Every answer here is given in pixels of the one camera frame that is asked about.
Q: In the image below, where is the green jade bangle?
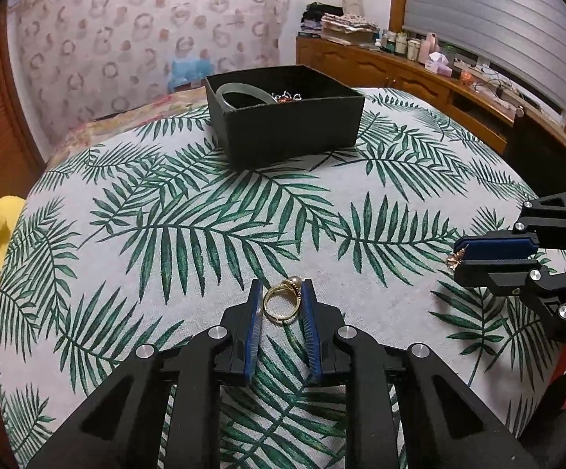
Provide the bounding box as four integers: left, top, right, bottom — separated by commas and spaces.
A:
215, 82, 277, 111

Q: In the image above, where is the pink tissue box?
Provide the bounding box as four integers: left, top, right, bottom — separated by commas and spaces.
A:
425, 52, 453, 77

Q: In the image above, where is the pink circle pattern curtain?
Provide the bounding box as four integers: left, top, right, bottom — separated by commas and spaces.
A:
9, 0, 290, 147

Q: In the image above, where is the floral bed blanket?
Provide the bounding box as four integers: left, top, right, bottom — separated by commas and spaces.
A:
46, 87, 207, 170

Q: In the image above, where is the wooden sideboard cabinet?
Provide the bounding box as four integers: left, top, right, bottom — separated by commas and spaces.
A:
294, 34, 566, 158

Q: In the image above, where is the gold pearl ring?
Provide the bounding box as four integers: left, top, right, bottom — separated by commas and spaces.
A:
261, 275, 305, 326

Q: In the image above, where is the stack of folded fabrics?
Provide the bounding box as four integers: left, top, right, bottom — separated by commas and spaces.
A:
321, 14, 379, 46

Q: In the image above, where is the silver chain necklace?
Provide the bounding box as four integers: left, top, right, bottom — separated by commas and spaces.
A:
270, 89, 306, 104

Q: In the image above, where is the black open jewelry box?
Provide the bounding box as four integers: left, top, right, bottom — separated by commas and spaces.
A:
205, 64, 365, 170

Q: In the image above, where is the dark folded clothes pile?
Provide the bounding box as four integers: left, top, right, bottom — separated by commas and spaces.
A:
298, 2, 343, 38

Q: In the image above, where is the blue plush toy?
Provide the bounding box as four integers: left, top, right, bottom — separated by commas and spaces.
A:
167, 59, 214, 92

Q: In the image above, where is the small gold earring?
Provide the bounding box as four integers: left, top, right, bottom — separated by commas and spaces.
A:
445, 248, 465, 271

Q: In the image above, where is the pink bottle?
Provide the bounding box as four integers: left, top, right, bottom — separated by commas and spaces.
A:
417, 32, 438, 64

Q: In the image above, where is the grey window blind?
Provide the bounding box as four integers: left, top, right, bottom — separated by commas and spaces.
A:
404, 0, 566, 110

